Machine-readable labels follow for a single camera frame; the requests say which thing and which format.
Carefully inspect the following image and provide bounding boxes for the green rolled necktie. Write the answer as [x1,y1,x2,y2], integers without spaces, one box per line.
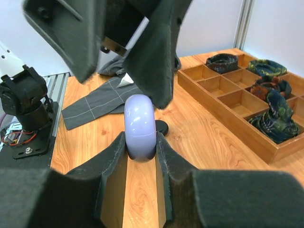
[247,59,287,76]

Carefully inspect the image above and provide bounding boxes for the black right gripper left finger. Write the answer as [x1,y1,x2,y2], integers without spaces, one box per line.
[0,132,127,228]

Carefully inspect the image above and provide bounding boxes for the black rolled necktie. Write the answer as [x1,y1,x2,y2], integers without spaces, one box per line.
[206,53,238,74]

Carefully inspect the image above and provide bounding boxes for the grey checked cloth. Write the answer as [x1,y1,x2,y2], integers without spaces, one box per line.
[61,56,142,130]

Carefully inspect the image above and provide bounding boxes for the red patterned rolled necktie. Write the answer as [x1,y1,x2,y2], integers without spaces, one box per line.
[249,76,292,101]

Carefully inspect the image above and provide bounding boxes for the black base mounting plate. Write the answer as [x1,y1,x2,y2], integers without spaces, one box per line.
[0,102,59,169]

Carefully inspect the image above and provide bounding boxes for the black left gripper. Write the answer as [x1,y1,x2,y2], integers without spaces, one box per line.
[22,0,191,109]

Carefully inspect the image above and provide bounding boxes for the wooden compartment tray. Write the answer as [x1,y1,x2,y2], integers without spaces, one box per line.
[178,48,304,164]

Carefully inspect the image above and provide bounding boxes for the lilac earbud charging case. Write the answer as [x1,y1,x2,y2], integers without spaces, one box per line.
[124,94,156,163]

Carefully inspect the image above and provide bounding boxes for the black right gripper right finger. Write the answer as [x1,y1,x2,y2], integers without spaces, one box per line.
[155,133,304,228]

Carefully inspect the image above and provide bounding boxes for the black earbud charging case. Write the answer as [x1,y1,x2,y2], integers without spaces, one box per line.
[155,120,169,136]

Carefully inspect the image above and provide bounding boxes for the dark rolled necktie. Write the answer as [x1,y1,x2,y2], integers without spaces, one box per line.
[248,90,300,144]

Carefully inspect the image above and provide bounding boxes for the aluminium left frame post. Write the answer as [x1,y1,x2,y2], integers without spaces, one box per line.
[233,0,255,50]

